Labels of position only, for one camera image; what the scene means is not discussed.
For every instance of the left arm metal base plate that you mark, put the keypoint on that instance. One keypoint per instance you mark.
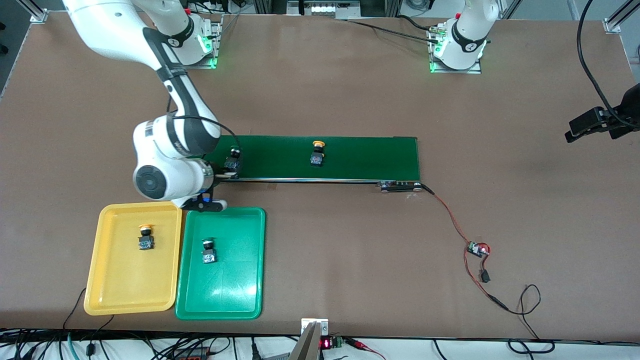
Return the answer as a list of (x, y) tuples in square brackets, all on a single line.
[(455, 71)]

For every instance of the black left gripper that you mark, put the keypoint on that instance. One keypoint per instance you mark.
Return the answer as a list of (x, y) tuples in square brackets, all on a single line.
[(628, 108)]

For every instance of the small black circuit board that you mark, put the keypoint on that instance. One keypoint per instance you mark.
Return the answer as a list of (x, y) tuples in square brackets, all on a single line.
[(476, 248)]

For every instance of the aluminium frame profile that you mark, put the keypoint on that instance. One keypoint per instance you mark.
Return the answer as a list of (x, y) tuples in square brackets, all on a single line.
[(37, 12), (620, 20)]

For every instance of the green terminal block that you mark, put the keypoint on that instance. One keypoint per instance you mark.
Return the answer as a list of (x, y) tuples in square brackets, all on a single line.
[(338, 342)]

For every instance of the yellow plastic tray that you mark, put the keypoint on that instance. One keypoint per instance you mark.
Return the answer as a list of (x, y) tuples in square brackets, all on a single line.
[(120, 280)]

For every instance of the green conveyor belt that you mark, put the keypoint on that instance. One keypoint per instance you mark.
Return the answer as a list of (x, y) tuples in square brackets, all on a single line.
[(350, 160)]

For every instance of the green push button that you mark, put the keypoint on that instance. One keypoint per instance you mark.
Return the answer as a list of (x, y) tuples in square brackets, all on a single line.
[(209, 257), (232, 162)]

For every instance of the grey metal pole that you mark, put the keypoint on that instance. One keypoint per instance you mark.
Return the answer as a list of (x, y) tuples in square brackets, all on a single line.
[(306, 347)]

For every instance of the yellow push button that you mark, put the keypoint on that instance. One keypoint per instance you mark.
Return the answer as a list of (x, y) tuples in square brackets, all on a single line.
[(316, 160), (145, 243)]

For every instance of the tan tape piece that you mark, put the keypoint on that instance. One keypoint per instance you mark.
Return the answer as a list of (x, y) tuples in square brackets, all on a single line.
[(272, 186)]

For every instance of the red clip lead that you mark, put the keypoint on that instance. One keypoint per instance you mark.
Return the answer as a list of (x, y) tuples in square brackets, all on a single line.
[(362, 345)]

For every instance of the white lit device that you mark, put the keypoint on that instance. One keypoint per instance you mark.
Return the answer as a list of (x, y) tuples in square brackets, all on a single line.
[(322, 7)]

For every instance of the green plastic tray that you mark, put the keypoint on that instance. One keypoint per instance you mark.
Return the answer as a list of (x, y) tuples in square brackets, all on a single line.
[(230, 290)]

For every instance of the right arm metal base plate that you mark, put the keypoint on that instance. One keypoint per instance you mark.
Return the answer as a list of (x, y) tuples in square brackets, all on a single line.
[(212, 62)]

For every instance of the red digit display module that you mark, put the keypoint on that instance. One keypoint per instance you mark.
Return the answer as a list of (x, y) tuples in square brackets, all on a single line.
[(326, 343)]

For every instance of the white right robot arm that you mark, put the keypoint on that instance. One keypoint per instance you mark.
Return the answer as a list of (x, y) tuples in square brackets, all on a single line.
[(165, 165)]

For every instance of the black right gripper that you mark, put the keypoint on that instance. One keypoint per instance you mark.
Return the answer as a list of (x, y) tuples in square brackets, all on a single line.
[(220, 172)]

